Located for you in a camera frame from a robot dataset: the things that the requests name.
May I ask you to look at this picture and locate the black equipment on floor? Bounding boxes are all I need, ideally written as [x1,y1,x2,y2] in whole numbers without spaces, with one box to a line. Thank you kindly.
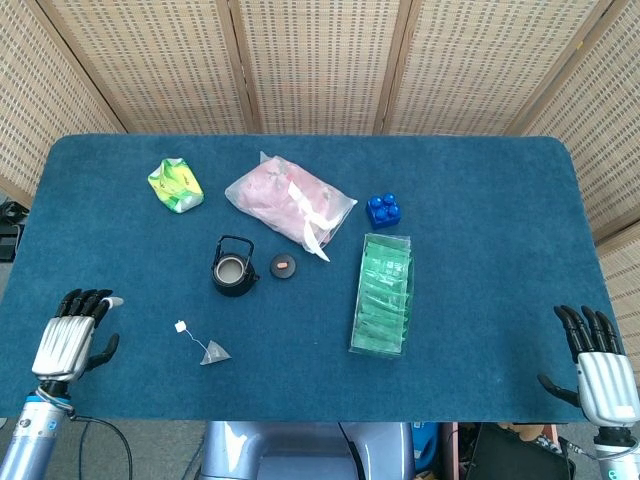
[0,199,26,262]

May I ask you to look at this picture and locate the pyramid tea bag with string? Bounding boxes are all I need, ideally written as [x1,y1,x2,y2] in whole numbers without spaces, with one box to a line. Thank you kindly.
[174,320,233,367]

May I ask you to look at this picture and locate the woven wooden folding screen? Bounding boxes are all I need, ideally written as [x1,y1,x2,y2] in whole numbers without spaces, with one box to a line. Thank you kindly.
[0,0,640,386]

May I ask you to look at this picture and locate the clear box of green sachets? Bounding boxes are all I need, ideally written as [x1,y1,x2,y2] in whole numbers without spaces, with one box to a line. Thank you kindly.
[348,232,415,357]

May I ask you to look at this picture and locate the black case under table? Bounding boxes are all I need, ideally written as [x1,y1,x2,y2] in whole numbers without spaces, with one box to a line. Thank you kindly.
[469,423,576,480]

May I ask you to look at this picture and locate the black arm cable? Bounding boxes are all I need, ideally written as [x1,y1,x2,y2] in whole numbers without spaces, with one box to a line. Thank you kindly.
[69,413,134,480]

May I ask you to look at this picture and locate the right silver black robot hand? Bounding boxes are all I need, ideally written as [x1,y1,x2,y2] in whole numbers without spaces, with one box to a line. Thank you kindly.
[537,304,640,429]

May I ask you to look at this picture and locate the black teapot with handle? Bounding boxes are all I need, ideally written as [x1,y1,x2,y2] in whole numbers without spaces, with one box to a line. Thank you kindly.
[210,235,261,298]

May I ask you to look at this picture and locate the grey blue robot torso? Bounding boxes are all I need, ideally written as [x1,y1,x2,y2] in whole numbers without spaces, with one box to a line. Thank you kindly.
[199,421,416,480]

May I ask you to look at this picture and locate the blue carpet table mat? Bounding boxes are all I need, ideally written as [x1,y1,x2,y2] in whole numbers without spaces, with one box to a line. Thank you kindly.
[0,133,616,424]

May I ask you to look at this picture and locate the yellow green snack packet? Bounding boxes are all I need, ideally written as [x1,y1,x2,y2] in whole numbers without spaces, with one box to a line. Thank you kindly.
[146,157,206,215]

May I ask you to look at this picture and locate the black teapot lid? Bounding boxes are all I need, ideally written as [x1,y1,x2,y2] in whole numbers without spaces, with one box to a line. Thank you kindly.
[269,253,296,279]

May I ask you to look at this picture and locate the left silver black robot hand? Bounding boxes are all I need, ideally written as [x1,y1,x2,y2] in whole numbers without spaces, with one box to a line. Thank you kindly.
[31,288,125,386]

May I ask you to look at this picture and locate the pink cloth in zip bag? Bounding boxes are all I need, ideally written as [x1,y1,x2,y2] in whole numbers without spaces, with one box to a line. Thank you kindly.
[224,150,359,262]

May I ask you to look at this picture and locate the blue toy brick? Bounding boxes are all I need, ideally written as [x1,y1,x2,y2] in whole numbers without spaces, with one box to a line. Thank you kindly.
[365,192,401,231]

